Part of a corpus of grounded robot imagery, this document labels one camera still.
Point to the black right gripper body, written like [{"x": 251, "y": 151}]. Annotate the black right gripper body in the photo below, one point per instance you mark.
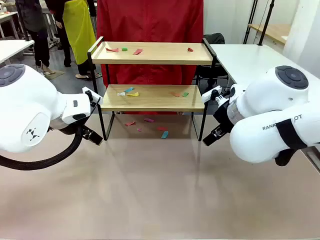
[{"x": 222, "y": 117}]

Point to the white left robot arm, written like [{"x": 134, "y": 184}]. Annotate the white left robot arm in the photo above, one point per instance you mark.
[{"x": 25, "y": 100}]

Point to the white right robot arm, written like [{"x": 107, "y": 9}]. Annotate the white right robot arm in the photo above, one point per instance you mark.
[{"x": 262, "y": 100}]

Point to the green paper scrap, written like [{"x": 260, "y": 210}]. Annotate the green paper scrap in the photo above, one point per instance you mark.
[
  {"x": 185, "y": 94},
  {"x": 124, "y": 49}
]

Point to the teal paper scrap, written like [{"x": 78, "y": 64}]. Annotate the teal paper scrap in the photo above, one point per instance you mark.
[
  {"x": 164, "y": 135},
  {"x": 129, "y": 89}
]

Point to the orange paper scrap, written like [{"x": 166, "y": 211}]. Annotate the orange paper scrap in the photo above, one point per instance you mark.
[{"x": 175, "y": 94}]

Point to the yellow paper scrap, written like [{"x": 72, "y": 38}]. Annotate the yellow paper scrap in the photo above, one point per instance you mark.
[{"x": 132, "y": 94}]

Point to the white table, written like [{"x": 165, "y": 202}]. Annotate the white table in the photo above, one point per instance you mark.
[
  {"x": 12, "y": 48},
  {"x": 250, "y": 60}
]

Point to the green floor mat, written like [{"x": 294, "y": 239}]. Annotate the green floor mat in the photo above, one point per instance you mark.
[{"x": 56, "y": 74}]

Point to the black chair back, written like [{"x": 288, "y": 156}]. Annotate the black chair back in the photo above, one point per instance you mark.
[{"x": 215, "y": 38}]

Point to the black tripod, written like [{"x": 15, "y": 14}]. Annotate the black tripod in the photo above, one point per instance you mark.
[{"x": 249, "y": 25}]

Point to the light wooden desk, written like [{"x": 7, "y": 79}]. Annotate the light wooden desk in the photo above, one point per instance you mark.
[{"x": 275, "y": 31}]

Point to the black stand pole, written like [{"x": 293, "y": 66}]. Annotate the black stand pole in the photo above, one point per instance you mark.
[{"x": 265, "y": 25}]

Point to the figure in dark clothes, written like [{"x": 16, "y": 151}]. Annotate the figure in dark clothes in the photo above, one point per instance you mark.
[{"x": 41, "y": 45}]

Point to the figure in yellow apron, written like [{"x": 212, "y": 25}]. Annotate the figure in yellow apron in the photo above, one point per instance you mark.
[{"x": 77, "y": 30}]

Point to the person in red jacket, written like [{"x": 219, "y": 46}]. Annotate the person in red jacket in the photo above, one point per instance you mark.
[{"x": 150, "y": 22}]

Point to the background work desk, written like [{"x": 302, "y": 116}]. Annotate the background work desk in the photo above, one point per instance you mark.
[{"x": 7, "y": 17}]

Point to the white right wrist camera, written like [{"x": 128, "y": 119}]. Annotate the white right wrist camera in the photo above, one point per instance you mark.
[{"x": 208, "y": 96}]

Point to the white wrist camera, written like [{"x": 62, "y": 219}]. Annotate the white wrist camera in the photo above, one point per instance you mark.
[
  {"x": 97, "y": 97},
  {"x": 208, "y": 96}
]

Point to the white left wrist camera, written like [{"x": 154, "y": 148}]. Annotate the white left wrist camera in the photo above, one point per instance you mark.
[{"x": 97, "y": 97}]

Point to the two-tier wooden shelf black frame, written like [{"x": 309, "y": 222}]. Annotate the two-tier wooden shelf black frame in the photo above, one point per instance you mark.
[{"x": 150, "y": 53}]

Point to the grey metal rail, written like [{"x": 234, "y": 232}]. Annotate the grey metal rail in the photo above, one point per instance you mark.
[{"x": 315, "y": 160}]

